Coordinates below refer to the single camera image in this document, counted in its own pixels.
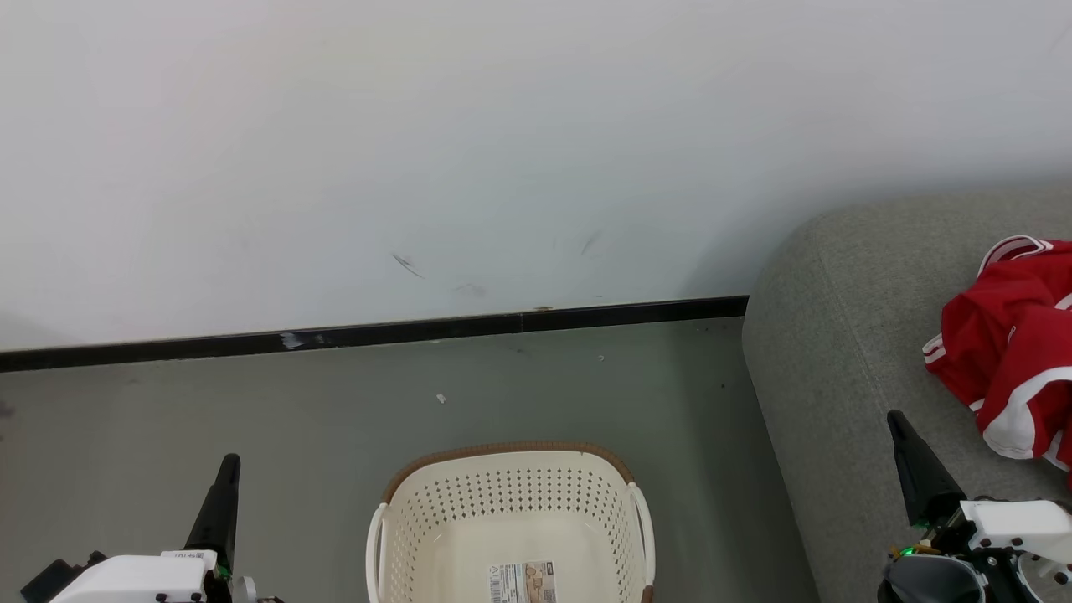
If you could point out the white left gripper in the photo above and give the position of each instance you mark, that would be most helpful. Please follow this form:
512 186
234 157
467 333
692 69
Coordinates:
134 579

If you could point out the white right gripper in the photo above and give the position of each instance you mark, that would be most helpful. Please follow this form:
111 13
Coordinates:
1015 517

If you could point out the red jersey with white stripes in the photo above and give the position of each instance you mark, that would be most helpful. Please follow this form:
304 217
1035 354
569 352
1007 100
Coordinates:
971 335

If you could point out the red garment with white print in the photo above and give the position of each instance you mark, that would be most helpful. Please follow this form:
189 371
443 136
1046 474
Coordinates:
1043 352

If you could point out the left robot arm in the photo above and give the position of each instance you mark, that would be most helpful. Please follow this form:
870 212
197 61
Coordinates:
244 590

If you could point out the grey fabric sofa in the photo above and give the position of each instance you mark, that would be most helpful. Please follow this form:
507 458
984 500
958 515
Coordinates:
837 335

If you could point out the black skirting board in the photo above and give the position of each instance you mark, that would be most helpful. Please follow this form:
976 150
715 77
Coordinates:
335 337

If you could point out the cream perforated laundry basket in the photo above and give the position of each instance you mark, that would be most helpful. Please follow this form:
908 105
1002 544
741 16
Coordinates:
502 502

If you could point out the paper label sticker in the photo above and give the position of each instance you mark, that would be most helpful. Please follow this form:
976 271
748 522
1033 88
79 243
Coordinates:
523 584

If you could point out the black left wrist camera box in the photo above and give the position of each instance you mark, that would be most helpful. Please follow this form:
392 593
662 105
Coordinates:
52 579

